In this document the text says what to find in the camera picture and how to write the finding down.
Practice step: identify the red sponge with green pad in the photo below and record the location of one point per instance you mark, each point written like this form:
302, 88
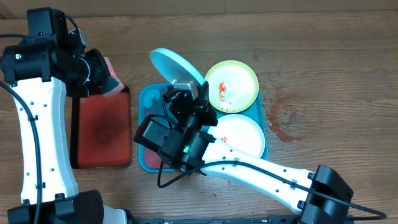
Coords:
114, 84

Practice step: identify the black rail at table edge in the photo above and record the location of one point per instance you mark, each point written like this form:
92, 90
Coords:
271, 219

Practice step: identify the light blue plate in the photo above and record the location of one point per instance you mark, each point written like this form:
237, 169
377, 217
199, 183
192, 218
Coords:
173, 66

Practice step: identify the dark red tray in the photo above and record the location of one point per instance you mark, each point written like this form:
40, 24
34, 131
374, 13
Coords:
101, 131

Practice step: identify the yellow-green plate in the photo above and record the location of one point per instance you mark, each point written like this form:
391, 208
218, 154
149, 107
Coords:
233, 86

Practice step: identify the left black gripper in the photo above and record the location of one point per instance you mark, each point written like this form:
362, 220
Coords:
102, 71

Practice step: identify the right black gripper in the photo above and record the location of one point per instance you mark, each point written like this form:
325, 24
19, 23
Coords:
211, 114

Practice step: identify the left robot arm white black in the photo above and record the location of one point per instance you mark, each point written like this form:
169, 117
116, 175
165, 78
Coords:
49, 64

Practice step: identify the white plate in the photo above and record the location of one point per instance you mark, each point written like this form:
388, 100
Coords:
240, 132

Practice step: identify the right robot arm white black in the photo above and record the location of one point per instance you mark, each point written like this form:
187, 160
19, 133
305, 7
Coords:
317, 197

